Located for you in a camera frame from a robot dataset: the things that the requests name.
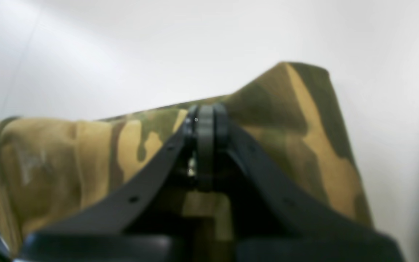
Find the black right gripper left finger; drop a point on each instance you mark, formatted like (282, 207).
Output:
(143, 220)

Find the camouflage T-shirt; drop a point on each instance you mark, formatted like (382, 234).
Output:
(52, 168)

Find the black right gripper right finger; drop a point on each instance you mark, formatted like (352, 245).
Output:
(277, 221)

